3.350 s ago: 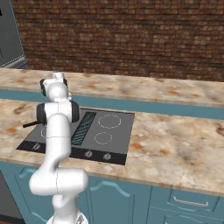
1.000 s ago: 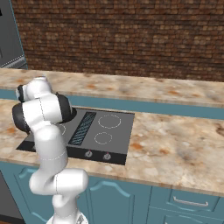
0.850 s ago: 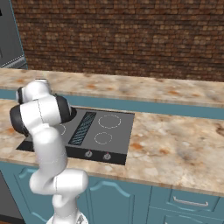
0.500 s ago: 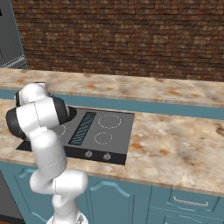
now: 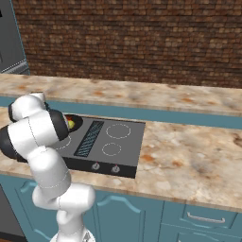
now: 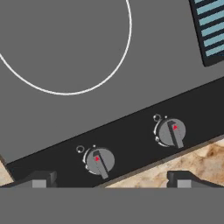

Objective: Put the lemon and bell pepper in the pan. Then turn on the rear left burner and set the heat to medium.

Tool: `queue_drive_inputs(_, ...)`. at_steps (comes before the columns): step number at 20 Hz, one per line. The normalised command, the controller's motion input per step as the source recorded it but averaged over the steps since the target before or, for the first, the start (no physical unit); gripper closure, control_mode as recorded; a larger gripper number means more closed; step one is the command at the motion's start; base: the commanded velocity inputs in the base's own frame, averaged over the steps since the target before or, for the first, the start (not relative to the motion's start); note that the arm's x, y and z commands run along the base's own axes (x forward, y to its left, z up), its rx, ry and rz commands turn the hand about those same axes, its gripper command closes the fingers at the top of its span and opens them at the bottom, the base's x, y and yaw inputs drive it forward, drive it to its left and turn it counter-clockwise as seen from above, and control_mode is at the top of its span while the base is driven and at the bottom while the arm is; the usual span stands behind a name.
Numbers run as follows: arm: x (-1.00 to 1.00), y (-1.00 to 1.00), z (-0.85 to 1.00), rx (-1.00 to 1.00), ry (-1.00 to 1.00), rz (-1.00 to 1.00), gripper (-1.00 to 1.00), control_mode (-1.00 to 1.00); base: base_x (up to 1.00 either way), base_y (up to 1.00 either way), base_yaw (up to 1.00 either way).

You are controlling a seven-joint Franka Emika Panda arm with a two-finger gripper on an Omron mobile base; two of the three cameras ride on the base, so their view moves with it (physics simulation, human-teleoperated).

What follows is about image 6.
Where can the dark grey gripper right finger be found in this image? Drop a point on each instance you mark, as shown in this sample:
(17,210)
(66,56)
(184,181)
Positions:
(182,179)

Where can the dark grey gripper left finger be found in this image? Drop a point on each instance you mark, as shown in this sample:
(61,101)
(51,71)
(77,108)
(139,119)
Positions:
(40,179)

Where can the grey hob knob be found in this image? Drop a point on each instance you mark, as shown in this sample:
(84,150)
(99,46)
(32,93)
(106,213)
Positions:
(172,131)
(99,161)

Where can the grey and black hob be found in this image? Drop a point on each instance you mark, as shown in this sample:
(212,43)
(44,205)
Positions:
(116,73)

